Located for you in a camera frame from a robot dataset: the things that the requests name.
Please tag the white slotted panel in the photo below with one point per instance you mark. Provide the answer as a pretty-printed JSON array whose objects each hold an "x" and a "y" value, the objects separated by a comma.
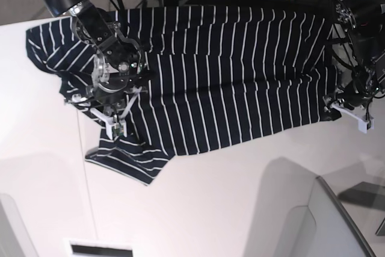
[{"x": 97, "y": 248}]

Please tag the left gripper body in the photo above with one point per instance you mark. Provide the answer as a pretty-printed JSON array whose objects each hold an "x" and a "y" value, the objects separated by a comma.
[{"x": 328, "y": 113}]

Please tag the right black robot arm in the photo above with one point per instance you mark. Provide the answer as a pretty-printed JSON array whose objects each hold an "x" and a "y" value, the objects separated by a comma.
[{"x": 99, "y": 61}]

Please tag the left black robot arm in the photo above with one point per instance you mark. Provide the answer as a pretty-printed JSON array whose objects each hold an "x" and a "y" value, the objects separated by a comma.
[{"x": 362, "y": 22}]

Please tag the navy white striped t-shirt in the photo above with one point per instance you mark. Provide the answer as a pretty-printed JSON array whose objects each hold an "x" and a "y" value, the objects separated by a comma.
[{"x": 224, "y": 75}]

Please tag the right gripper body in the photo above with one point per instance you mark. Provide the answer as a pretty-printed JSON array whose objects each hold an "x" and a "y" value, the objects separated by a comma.
[{"x": 94, "y": 96}]

